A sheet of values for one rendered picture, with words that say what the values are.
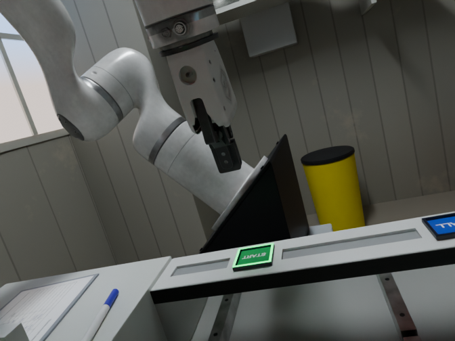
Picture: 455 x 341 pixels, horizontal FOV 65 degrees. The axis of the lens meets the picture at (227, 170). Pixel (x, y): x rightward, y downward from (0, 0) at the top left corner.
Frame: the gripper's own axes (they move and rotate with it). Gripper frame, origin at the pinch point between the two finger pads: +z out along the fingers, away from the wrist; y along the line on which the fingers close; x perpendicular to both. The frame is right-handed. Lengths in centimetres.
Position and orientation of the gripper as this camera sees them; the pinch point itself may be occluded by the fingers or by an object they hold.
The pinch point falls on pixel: (227, 156)
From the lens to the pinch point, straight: 49.0
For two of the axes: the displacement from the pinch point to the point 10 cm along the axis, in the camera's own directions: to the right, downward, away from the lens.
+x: -9.4, 2.1, 2.5
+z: 3.0, 8.7, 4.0
